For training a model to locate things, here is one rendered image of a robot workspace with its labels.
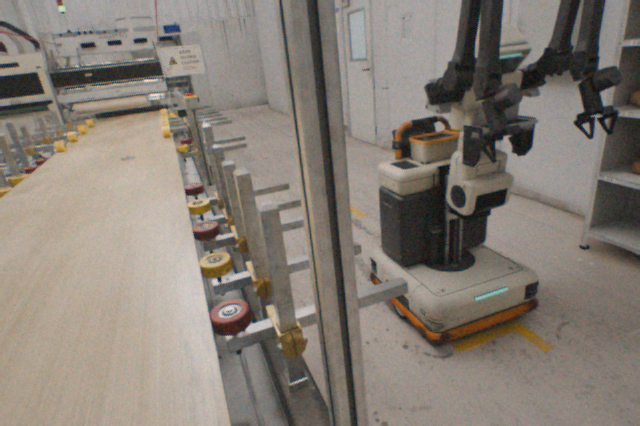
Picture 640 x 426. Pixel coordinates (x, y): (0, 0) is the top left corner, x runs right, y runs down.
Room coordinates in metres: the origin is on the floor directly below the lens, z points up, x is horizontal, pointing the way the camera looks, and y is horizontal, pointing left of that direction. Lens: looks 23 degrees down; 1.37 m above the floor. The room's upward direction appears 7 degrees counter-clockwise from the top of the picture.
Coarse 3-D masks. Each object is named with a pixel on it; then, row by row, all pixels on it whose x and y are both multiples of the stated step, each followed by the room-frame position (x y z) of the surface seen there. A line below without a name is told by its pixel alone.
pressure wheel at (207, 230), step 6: (204, 222) 1.18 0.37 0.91; (210, 222) 1.17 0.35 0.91; (216, 222) 1.17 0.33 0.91; (198, 228) 1.14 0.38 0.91; (204, 228) 1.13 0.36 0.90; (210, 228) 1.12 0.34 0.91; (216, 228) 1.14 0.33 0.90; (198, 234) 1.11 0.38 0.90; (204, 234) 1.11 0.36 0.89; (210, 234) 1.12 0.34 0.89; (216, 234) 1.13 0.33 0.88; (210, 252) 1.14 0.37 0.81
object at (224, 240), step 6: (300, 216) 1.26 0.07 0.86; (282, 222) 1.23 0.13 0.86; (288, 222) 1.22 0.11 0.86; (294, 222) 1.23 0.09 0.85; (300, 222) 1.23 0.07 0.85; (282, 228) 1.21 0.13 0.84; (288, 228) 1.22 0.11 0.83; (294, 228) 1.22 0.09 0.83; (228, 234) 1.18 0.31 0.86; (204, 240) 1.15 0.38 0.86; (210, 240) 1.14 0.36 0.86; (216, 240) 1.14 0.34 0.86; (222, 240) 1.15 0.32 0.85; (228, 240) 1.15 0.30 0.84; (234, 240) 1.16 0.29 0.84; (204, 246) 1.13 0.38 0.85; (210, 246) 1.13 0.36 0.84; (216, 246) 1.14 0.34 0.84; (222, 246) 1.15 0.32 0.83
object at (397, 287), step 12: (372, 288) 0.78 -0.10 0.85; (384, 288) 0.78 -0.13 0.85; (396, 288) 0.78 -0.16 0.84; (360, 300) 0.75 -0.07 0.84; (372, 300) 0.76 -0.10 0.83; (384, 300) 0.77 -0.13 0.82; (300, 312) 0.72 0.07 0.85; (312, 312) 0.72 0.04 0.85; (252, 324) 0.70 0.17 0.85; (264, 324) 0.70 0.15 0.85; (300, 324) 0.71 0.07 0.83; (312, 324) 0.71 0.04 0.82; (228, 336) 0.67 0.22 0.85; (240, 336) 0.66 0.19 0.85; (252, 336) 0.67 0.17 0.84; (264, 336) 0.68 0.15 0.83; (240, 348) 0.66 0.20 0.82
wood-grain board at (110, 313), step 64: (128, 128) 3.79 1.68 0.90; (64, 192) 1.77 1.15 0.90; (128, 192) 1.65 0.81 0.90; (0, 256) 1.11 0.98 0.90; (64, 256) 1.05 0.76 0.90; (128, 256) 1.00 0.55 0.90; (192, 256) 0.96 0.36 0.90; (0, 320) 0.75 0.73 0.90; (64, 320) 0.72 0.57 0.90; (128, 320) 0.69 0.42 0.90; (192, 320) 0.66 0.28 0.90; (0, 384) 0.54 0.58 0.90; (64, 384) 0.53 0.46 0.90; (128, 384) 0.51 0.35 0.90; (192, 384) 0.49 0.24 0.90
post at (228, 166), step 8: (224, 168) 1.12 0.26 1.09; (232, 168) 1.13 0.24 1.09; (224, 176) 1.15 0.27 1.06; (232, 176) 1.13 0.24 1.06; (232, 184) 1.13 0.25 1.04; (232, 192) 1.13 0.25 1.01; (232, 200) 1.12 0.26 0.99; (232, 208) 1.12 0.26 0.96; (240, 208) 1.13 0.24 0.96; (240, 216) 1.13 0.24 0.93; (240, 224) 1.13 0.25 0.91; (240, 232) 1.13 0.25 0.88; (248, 256) 1.13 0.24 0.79
